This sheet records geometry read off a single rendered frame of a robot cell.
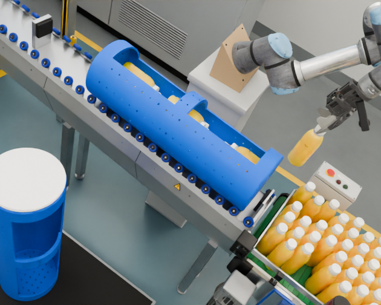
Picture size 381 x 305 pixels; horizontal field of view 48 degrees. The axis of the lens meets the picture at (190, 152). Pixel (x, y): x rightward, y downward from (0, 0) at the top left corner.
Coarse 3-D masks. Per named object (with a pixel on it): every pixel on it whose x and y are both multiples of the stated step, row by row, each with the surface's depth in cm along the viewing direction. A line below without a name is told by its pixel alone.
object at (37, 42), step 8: (48, 16) 205; (32, 24) 201; (40, 24) 200; (48, 24) 204; (32, 32) 204; (40, 32) 203; (48, 32) 208; (32, 40) 208; (40, 40) 209; (48, 40) 214
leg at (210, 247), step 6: (210, 240) 206; (210, 246) 205; (216, 246) 205; (204, 252) 211; (210, 252) 208; (198, 258) 218; (204, 258) 214; (198, 264) 221; (192, 270) 228; (198, 270) 224; (186, 276) 235; (192, 276) 231; (186, 282) 239; (180, 288) 247; (186, 288) 243
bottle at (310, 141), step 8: (304, 136) 152; (312, 136) 150; (320, 136) 149; (296, 144) 157; (304, 144) 152; (312, 144) 150; (320, 144) 151; (296, 152) 156; (304, 152) 154; (312, 152) 154; (296, 160) 158; (304, 160) 157
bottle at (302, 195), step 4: (300, 188) 185; (304, 188) 184; (296, 192) 187; (300, 192) 185; (304, 192) 183; (308, 192) 183; (312, 192) 184; (292, 196) 190; (296, 196) 187; (300, 196) 185; (304, 196) 184; (308, 196) 183; (288, 200) 194; (292, 200) 190; (296, 200) 187; (300, 200) 186; (304, 200) 185; (288, 204) 193
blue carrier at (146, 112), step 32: (96, 64) 179; (96, 96) 188; (128, 96) 175; (160, 96) 172; (192, 96) 175; (192, 128) 168; (224, 128) 190; (192, 160) 171; (224, 160) 165; (224, 192) 170; (256, 192) 171
